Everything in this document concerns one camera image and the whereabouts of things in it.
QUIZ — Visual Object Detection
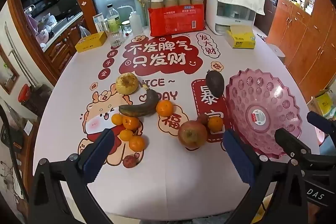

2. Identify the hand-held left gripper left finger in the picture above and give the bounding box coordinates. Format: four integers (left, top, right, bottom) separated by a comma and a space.
28, 128, 117, 224

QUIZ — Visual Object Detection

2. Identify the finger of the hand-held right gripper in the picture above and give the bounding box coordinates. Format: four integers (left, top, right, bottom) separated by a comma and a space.
307, 112, 336, 136
274, 128, 336, 171

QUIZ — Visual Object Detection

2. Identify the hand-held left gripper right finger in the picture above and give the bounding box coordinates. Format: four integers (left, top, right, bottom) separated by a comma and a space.
222, 130, 307, 224

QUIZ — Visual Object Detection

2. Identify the pink plastic fruit bowl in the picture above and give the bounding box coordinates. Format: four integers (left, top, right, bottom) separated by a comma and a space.
225, 69, 303, 157

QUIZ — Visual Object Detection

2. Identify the red apple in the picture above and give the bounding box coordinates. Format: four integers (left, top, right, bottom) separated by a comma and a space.
178, 120, 208, 150

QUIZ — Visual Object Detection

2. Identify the overripe dark banana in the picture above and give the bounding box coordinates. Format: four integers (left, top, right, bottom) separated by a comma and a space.
119, 84, 161, 117

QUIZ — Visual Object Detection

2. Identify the yellow apple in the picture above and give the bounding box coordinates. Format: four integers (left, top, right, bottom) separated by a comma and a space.
115, 73, 139, 95

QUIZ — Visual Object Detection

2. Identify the dark avocado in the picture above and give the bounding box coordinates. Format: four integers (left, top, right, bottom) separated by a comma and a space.
205, 70, 225, 97

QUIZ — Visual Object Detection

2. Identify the cardboard box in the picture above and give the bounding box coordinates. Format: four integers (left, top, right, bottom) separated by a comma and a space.
307, 88, 336, 115

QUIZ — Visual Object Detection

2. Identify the white round stool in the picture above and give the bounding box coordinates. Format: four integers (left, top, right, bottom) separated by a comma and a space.
272, 47, 286, 59

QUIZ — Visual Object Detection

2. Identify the red bag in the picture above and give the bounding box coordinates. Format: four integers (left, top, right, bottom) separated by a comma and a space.
18, 84, 30, 102

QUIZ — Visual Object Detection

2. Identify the yellow tissue box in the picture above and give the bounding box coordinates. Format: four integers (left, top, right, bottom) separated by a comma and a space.
226, 25, 256, 49

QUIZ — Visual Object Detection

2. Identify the flat yellow box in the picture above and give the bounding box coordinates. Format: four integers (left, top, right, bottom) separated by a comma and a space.
75, 31, 107, 53

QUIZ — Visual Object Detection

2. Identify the wooden kitchen cabinet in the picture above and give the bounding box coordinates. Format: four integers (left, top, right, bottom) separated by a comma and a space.
8, 0, 88, 83

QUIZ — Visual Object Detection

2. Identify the glass cup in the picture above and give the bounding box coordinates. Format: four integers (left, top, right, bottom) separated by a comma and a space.
107, 26, 125, 47

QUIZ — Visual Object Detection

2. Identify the white plastic bag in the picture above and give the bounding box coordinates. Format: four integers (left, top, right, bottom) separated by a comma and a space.
79, 25, 91, 38

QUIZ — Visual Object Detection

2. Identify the small glass jar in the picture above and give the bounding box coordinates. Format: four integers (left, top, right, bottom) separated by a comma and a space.
121, 21, 132, 36

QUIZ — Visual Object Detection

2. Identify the small white box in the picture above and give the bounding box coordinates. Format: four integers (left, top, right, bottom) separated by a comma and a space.
93, 13, 108, 33

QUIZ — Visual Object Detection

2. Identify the clear bottle green label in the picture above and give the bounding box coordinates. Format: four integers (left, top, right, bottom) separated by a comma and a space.
106, 4, 122, 31

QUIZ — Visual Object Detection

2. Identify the white wash bottle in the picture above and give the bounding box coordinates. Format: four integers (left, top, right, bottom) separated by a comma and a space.
118, 5, 142, 35

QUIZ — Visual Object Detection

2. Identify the white countertop dispenser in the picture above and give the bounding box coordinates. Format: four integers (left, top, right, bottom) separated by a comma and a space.
205, 0, 256, 35

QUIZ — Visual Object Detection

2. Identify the red package of jars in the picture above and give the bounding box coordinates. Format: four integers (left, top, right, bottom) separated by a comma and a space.
140, 0, 206, 37

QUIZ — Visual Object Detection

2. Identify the wooden wall cabinet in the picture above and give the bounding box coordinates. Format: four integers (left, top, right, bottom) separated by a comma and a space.
266, 0, 336, 109

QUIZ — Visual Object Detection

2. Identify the wooden picture frame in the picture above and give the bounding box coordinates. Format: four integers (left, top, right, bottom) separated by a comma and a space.
0, 46, 20, 94

